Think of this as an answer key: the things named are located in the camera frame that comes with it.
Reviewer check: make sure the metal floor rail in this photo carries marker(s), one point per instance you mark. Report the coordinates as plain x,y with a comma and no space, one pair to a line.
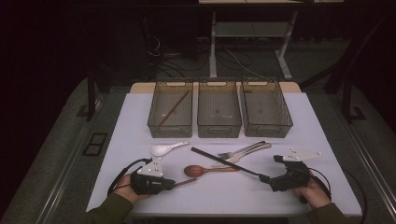
62,180
366,155

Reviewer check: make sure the person's left hand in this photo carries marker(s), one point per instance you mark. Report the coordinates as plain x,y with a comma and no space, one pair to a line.
126,191

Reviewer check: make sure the black metal stand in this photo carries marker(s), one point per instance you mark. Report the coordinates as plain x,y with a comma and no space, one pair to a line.
91,99
347,99

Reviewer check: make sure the person's right hand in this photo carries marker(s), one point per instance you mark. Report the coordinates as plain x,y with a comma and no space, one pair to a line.
313,194

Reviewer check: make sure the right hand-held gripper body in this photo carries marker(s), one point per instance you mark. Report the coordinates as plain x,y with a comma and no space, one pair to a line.
292,180

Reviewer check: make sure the brown wooden spoon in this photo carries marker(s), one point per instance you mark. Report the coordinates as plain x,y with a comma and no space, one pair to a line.
193,171

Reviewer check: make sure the white metal desk frame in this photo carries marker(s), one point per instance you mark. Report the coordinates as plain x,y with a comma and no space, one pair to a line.
213,46

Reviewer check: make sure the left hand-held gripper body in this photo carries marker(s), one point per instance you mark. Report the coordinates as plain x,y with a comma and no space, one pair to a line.
149,183

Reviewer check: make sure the metal fork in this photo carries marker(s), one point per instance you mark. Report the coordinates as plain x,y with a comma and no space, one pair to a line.
243,150

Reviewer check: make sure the white ceramic spoon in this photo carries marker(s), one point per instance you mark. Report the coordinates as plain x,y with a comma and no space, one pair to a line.
160,150

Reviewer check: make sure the smoky transparent plastic bin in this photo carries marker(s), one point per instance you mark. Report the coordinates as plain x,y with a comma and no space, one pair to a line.
171,130
265,109
219,109

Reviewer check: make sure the black floor socket frame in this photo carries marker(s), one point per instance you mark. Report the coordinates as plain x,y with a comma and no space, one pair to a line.
95,144

